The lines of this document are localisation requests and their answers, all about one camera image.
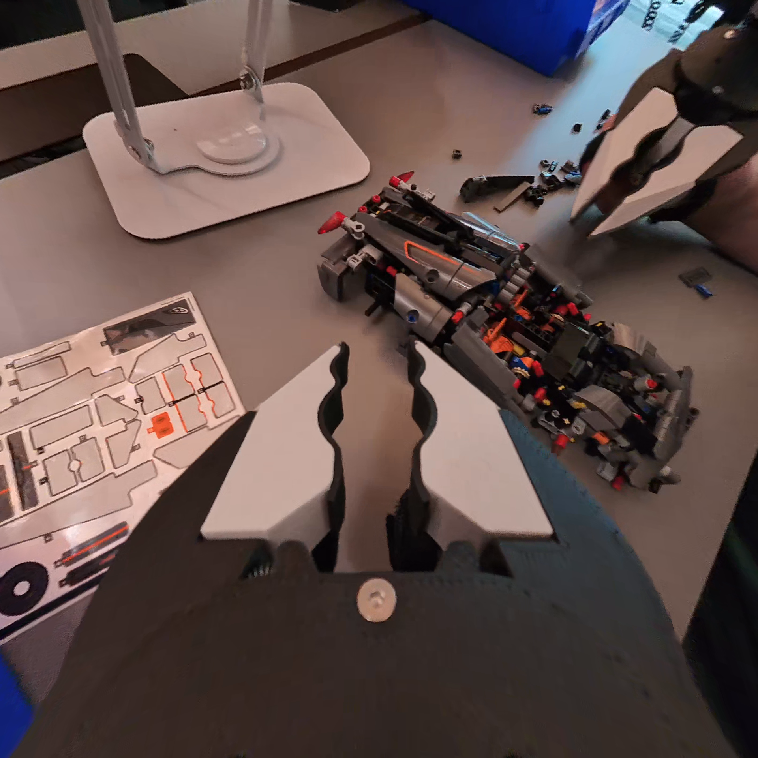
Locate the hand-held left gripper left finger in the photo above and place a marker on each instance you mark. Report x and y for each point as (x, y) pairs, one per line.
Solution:
(272, 468)

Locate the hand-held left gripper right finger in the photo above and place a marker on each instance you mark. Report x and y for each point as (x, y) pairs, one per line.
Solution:
(479, 468)

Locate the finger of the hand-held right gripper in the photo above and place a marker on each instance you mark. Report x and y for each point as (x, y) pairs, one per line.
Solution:
(627, 136)
(681, 166)

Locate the grey lego car model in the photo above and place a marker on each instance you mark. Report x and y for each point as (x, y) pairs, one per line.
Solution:
(444, 266)

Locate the pile of small lego pieces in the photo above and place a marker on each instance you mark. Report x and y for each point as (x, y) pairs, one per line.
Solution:
(536, 194)

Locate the black lego piece blue pin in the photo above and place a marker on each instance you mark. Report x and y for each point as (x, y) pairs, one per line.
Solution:
(694, 277)

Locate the dark grey lego panel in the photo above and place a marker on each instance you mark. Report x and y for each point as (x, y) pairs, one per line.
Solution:
(497, 186)

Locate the lego sticker sheet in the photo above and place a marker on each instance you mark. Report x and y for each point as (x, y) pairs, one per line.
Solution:
(89, 426)

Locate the person's right hand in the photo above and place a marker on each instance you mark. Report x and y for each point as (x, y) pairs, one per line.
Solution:
(734, 219)

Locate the white stand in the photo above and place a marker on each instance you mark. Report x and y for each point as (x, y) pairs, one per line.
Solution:
(237, 177)

